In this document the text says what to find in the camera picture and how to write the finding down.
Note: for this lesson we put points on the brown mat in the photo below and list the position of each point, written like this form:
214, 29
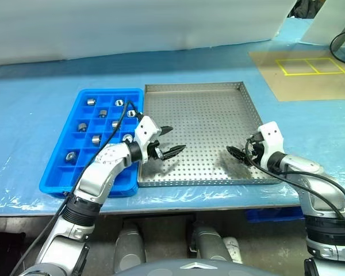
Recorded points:
299, 86

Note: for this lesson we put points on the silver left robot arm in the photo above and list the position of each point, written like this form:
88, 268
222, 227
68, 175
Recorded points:
95, 181

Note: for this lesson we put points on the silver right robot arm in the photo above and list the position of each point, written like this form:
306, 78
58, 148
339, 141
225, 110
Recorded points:
319, 195

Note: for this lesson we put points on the white upright board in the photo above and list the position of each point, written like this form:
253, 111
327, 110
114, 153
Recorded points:
327, 26

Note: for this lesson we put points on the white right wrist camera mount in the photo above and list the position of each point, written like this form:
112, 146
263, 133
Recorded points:
271, 138

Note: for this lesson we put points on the grey right robot leg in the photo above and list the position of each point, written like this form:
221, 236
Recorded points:
210, 244

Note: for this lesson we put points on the perforated metal tray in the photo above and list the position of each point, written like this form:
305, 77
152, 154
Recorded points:
201, 115

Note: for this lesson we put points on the blue compartment tray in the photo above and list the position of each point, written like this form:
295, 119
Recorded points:
60, 175

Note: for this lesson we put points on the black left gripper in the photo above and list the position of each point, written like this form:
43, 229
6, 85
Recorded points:
155, 151

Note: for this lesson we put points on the blue plastic crate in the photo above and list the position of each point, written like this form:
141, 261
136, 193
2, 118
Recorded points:
273, 216

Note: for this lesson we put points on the dark cloth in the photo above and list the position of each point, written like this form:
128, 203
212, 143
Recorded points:
306, 8

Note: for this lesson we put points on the large white foam sheet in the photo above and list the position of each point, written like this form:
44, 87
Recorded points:
132, 26

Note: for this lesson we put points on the grey robot leg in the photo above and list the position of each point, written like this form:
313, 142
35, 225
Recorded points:
129, 247
210, 244

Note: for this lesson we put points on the grey left robot leg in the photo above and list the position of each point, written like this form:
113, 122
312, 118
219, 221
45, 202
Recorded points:
129, 247

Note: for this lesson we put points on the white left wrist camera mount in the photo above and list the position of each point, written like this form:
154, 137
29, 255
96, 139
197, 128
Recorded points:
146, 129

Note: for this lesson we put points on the grey robot torso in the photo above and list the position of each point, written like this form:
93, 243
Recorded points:
189, 268

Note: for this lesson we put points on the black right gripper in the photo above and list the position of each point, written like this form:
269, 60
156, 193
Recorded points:
254, 152

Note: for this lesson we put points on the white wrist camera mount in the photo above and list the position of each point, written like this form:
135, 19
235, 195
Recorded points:
271, 138
146, 129

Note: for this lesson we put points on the white robot foot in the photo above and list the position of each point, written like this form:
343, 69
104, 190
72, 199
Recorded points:
233, 250

